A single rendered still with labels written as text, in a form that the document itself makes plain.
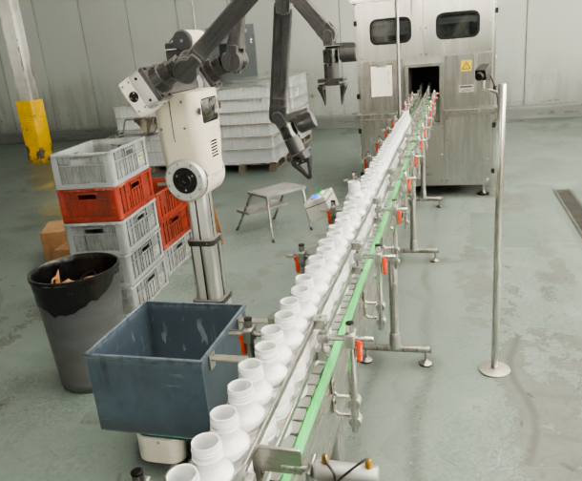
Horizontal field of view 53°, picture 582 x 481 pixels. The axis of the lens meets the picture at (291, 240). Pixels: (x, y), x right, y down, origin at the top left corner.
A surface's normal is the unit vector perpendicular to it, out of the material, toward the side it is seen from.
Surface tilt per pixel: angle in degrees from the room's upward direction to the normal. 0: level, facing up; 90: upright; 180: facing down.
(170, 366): 90
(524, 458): 0
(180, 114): 90
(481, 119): 90
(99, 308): 93
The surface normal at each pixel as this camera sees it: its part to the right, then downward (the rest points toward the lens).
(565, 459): -0.08, -0.95
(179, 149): -0.24, 0.49
